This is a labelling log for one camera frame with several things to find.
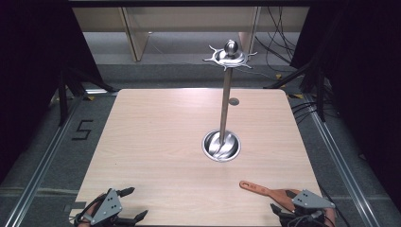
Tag person's left hand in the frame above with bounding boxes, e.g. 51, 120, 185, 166
77, 193, 109, 227

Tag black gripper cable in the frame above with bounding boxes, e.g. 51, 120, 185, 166
73, 201, 96, 227

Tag aluminium floor rail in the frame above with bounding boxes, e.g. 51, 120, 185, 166
303, 94, 378, 227
2, 94, 83, 227

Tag black floor cables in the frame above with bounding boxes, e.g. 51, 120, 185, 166
290, 99, 320, 125

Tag person's right hand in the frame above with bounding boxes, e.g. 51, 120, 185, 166
323, 209, 337, 227

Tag steel utensil rack stand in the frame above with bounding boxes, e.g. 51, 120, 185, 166
201, 39, 258, 164

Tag black floor cable bundle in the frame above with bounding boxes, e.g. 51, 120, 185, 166
254, 6, 299, 65

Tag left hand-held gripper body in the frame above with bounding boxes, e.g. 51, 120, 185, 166
82, 187, 128, 227

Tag brown wooden spatula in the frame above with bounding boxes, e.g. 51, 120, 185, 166
238, 180, 303, 213

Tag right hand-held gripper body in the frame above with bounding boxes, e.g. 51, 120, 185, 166
279, 188, 337, 227

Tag dark curtain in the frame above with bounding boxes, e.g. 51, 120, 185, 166
288, 0, 401, 211
0, 0, 107, 185

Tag black tripod stand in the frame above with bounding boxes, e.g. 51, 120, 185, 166
264, 58, 328, 123
57, 66, 117, 128

